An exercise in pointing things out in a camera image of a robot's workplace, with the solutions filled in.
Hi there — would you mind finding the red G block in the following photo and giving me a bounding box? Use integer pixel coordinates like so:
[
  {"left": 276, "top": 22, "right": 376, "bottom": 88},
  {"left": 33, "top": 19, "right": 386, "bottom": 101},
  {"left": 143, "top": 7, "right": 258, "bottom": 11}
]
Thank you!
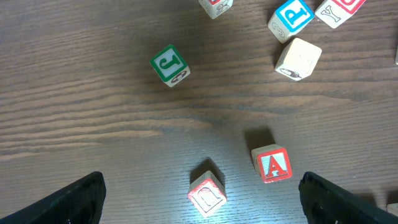
[{"left": 198, "top": 0, "right": 233, "bottom": 19}]

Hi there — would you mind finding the red I block centre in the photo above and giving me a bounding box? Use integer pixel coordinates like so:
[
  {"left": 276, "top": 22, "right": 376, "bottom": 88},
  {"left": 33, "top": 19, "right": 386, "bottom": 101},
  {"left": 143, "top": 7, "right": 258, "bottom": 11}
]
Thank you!
[{"left": 395, "top": 48, "right": 398, "bottom": 65}]

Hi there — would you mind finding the red U block lower left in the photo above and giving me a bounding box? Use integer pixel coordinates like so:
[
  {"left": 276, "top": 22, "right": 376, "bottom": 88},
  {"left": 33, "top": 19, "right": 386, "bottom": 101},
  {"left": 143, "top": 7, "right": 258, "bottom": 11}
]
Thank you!
[{"left": 187, "top": 170, "right": 227, "bottom": 218}]

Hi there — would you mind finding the red u block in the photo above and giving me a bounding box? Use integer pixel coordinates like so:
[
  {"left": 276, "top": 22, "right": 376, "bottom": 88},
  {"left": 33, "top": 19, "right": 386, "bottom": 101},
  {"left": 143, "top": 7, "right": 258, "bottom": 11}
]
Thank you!
[
  {"left": 315, "top": 0, "right": 366, "bottom": 29},
  {"left": 187, "top": 170, "right": 227, "bottom": 218}
]

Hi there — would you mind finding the red A block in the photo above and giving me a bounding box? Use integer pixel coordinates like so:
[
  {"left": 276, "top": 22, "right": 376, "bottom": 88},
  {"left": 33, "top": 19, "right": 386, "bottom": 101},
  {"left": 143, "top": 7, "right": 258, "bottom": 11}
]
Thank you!
[{"left": 251, "top": 144, "right": 293, "bottom": 184}]

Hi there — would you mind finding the green J block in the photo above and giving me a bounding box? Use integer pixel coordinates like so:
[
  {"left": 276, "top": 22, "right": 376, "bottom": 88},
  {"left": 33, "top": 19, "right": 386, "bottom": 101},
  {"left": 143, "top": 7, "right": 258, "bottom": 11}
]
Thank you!
[{"left": 150, "top": 44, "right": 191, "bottom": 87}]

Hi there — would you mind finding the yellow G block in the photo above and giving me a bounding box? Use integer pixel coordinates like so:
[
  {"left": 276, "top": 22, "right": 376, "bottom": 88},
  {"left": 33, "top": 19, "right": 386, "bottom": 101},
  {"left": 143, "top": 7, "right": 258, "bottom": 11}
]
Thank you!
[{"left": 275, "top": 38, "right": 322, "bottom": 82}]

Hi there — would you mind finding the green R block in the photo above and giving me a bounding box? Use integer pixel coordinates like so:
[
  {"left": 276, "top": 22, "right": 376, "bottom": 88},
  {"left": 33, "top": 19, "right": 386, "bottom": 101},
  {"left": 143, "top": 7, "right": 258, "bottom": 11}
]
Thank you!
[{"left": 386, "top": 203, "right": 398, "bottom": 217}]

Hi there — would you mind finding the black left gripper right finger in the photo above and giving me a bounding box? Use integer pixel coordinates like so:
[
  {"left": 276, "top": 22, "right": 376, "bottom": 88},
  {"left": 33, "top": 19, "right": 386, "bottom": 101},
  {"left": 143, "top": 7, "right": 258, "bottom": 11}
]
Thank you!
[{"left": 298, "top": 172, "right": 397, "bottom": 224}]

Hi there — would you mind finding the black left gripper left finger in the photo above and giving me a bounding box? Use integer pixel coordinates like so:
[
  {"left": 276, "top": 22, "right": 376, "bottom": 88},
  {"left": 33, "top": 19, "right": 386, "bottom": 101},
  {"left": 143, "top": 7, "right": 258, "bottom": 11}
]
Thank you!
[{"left": 1, "top": 171, "right": 106, "bottom": 224}]

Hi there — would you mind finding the blue R block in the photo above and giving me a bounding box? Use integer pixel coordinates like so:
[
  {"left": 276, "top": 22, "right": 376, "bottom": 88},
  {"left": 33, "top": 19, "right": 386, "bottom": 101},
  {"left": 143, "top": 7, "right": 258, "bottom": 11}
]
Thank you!
[{"left": 267, "top": 0, "right": 315, "bottom": 44}]

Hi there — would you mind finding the red U block upper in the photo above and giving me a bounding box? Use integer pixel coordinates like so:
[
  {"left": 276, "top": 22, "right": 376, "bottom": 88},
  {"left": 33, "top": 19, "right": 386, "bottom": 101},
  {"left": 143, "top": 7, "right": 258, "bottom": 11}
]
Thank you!
[{"left": 315, "top": 0, "right": 366, "bottom": 29}]

